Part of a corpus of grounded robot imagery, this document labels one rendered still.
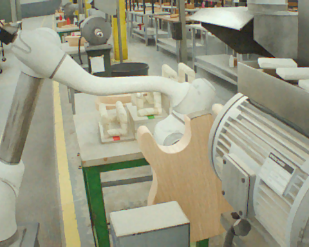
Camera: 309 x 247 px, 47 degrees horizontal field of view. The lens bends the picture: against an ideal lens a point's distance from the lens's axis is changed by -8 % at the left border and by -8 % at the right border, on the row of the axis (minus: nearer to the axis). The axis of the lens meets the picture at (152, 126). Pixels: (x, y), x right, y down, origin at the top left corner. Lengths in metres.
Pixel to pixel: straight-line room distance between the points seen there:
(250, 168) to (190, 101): 0.67
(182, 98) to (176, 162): 0.36
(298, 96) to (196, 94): 0.75
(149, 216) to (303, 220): 0.39
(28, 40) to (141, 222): 0.69
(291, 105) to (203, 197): 0.54
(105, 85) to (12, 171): 0.54
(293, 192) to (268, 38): 0.37
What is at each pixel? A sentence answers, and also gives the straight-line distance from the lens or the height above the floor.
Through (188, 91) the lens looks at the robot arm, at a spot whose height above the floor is 1.23.
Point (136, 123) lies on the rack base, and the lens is 1.67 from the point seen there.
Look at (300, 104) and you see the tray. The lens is 0.58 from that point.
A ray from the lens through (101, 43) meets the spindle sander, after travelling 3.33.
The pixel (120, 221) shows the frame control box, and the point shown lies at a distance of 0.82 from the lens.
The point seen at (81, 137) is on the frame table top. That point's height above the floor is 0.93.
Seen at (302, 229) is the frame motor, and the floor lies 1.27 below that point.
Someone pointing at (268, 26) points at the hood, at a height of 1.50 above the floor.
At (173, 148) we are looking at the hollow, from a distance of 0.99.
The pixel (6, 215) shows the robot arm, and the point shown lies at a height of 0.85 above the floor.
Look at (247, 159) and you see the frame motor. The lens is 0.67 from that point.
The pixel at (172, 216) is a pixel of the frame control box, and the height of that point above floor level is 1.12.
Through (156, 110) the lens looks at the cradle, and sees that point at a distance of 1.70.
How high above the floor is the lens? 1.59
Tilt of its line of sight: 21 degrees down
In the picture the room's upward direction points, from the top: 3 degrees counter-clockwise
